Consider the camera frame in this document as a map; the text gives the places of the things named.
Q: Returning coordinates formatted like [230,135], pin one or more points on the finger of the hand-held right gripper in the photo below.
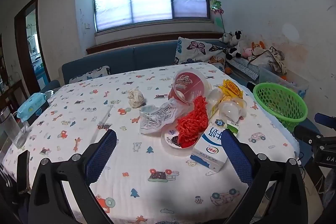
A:
[326,122]
[307,134]

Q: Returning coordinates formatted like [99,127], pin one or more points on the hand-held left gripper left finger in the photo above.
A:
[101,158]

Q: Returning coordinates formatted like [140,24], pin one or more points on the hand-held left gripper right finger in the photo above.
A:
[236,158]

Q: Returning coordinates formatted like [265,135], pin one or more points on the white and blue milk carton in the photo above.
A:
[211,144]

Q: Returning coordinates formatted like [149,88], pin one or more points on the green plastic mesh basket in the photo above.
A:
[288,106]

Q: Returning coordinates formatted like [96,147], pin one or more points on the clear plastic jelly cup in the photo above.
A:
[215,96]
[231,111]

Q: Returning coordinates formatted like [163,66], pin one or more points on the red mesh net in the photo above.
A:
[191,121]

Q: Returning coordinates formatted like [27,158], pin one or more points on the round lid with label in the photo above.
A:
[169,141]

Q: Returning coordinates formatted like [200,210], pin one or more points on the yellow snack wrapper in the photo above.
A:
[232,88]

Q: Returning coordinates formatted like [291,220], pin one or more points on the paper ball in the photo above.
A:
[136,98]

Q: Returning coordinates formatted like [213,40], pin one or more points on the clear printed plastic wrapper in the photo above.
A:
[157,115]

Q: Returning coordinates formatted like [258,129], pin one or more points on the red instant noodle cup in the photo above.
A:
[190,85]

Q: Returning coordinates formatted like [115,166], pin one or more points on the printed cartoon tablecloth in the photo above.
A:
[92,108]

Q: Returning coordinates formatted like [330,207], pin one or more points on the clear plastic storage box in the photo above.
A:
[286,81]

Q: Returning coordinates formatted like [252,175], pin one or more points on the black game console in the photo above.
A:
[252,85]

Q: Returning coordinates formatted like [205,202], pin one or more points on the black smartphone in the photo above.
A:
[23,171]

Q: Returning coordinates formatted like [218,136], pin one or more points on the small butterfly print pillow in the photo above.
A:
[92,74]

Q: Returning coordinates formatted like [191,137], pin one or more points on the beige cloth pile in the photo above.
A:
[267,60]

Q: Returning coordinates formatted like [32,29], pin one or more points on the blue wet wipes pack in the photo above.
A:
[31,106]

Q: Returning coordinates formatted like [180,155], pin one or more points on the small orange ball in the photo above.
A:
[228,71]

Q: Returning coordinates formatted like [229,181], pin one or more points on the blue patterned cushion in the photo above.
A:
[244,69]

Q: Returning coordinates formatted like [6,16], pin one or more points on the person's knit clothing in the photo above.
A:
[164,222]

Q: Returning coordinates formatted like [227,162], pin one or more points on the clear glass water bottle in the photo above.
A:
[13,129]

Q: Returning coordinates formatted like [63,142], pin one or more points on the orange fox plush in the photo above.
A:
[258,45]

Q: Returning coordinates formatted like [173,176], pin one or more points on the pink plush toy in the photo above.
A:
[247,52]

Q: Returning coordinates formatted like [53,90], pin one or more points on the blue sofa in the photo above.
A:
[141,58]

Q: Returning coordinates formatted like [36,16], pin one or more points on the dark wooden cabinet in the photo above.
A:
[13,95]

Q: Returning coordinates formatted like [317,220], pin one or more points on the large butterfly print pillow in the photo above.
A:
[194,52]

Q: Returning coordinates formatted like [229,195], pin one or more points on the black and white cow plush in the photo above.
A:
[237,41]

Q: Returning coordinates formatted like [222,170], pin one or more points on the grey plush toy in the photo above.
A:
[226,37]

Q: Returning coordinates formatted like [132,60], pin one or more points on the dark framed doorway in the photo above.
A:
[31,50]

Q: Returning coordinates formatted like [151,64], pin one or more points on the colourful pinwheel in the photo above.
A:
[217,10]

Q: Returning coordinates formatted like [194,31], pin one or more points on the wooden wall ledge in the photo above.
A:
[147,41]

